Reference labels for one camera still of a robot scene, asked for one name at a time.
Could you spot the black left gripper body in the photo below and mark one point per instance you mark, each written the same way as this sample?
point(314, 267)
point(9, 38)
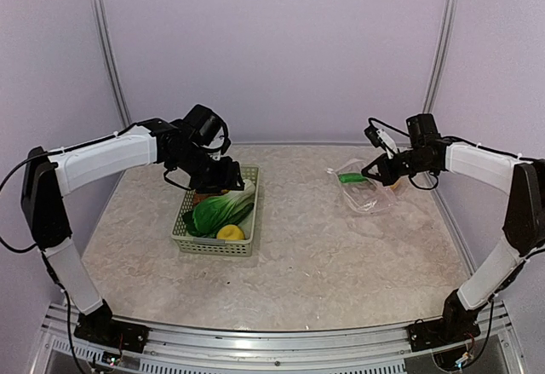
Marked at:
point(204, 173)

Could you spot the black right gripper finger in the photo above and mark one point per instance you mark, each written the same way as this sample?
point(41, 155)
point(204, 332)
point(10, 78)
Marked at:
point(375, 178)
point(377, 166)

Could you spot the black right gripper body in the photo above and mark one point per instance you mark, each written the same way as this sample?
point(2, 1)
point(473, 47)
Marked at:
point(416, 166)

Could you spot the clear zip top bag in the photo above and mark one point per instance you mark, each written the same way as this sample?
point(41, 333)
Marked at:
point(366, 198)

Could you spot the green cucumber toy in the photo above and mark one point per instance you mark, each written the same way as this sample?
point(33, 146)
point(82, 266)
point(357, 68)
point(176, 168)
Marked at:
point(351, 177)

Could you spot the brown round cake toy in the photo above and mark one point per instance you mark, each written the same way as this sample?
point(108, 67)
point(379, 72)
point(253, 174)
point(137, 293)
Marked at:
point(200, 197)

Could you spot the green bok choy toy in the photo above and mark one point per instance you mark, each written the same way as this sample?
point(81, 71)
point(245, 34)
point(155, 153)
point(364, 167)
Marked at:
point(211, 215)

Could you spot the yellow lemon toy front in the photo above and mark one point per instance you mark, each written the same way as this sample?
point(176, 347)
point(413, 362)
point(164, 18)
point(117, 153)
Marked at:
point(231, 232)

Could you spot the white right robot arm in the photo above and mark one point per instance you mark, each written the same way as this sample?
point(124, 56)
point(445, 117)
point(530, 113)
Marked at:
point(496, 199)

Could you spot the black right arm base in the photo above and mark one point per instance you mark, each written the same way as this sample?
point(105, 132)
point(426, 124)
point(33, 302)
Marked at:
point(445, 331)

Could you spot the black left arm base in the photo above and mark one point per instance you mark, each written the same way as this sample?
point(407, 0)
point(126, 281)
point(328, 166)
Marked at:
point(99, 327)

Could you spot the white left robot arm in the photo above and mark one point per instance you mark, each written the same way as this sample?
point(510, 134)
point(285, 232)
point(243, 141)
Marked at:
point(51, 176)

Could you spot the beige perforated plastic basket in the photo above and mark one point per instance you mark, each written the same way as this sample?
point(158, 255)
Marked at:
point(211, 245)

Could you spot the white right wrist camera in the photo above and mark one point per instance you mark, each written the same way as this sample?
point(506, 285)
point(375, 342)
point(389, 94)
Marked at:
point(379, 138)

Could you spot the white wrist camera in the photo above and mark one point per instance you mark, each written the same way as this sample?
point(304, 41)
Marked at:
point(219, 146)
point(379, 138)

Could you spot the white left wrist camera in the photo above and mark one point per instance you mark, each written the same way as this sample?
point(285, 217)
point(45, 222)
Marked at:
point(219, 146)

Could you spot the front aluminium rail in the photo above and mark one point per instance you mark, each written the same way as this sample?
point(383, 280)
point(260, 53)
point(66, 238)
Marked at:
point(185, 349)

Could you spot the right aluminium frame post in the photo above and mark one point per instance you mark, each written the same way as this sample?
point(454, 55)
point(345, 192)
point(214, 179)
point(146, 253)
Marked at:
point(440, 56)

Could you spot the aluminium frame post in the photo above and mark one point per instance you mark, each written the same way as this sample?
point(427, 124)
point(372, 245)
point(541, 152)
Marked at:
point(106, 48)
point(440, 56)

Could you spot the left aluminium frame post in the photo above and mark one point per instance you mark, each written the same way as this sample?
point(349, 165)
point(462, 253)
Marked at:
point(106, 48)

